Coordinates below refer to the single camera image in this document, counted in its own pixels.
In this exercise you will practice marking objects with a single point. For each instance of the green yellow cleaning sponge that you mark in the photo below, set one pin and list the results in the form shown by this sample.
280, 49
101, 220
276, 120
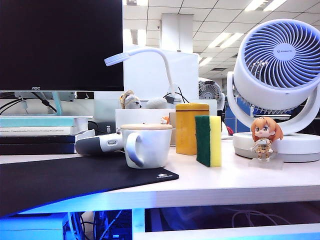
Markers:
215, 142

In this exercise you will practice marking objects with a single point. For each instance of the small orange fox figurine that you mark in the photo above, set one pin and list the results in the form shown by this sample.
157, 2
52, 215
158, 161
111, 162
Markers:
165, 120

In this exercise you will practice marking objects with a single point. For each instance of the round wooden mug lid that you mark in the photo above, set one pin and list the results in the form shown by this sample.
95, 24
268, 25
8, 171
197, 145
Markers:
146, 126

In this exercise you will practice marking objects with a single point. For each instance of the white desk organizer box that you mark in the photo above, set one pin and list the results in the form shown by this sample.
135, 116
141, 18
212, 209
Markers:
143, 115

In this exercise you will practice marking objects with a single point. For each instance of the white fluffy plush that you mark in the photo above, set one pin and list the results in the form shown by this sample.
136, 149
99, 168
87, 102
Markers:
155, 103

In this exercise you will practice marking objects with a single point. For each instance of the yellow tin canister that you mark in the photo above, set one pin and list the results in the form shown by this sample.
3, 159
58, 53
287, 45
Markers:
185, 130

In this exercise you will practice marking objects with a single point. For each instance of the white ceramic mug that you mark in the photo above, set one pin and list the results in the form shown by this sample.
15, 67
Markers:
155, 147

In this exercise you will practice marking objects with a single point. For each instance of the beige plush toy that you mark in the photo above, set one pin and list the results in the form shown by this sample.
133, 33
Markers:
129, 102

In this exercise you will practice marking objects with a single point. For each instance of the white partition board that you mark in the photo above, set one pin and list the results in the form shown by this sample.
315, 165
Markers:
143, 80

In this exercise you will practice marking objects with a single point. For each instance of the white background fan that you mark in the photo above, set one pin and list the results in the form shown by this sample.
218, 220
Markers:
209, 90

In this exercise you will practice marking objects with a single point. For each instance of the blue office partition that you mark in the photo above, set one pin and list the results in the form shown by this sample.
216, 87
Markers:
230, 122

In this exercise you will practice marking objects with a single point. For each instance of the white grey handheld device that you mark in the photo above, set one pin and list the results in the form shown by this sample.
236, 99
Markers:
93, 145

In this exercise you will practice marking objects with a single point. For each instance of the white gooseneck desk lamp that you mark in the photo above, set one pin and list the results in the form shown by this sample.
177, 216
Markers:
115, 58

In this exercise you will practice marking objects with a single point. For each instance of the white round desk fan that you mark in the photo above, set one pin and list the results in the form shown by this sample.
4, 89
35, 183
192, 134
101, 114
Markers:
257, 85

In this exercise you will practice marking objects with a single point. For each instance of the teal monitor stand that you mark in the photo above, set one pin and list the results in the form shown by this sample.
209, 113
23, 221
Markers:
57, 104

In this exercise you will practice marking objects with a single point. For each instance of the orange-haired anime figurine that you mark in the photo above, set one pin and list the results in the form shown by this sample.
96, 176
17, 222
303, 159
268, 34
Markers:
265, 129

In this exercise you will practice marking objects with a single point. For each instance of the dark computer tower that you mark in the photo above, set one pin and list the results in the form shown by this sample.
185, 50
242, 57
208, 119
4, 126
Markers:
113, 225

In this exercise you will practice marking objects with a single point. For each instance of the black Corsair mouse pad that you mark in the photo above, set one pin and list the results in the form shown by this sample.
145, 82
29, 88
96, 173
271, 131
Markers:
60, 180

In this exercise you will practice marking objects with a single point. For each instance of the teal book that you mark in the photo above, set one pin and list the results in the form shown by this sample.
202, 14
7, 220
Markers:
35, 122

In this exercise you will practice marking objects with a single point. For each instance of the black AOC computer monitor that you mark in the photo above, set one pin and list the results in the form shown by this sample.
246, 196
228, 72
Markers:
60, 45

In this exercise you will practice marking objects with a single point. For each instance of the white book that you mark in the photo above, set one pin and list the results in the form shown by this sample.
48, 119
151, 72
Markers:
35, 130

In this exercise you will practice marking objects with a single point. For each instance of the black book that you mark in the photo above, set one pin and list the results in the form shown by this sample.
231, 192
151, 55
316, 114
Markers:
35, 144

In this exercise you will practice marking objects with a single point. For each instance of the white under-desk cabinet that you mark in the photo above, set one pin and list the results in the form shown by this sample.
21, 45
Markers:
27, 228

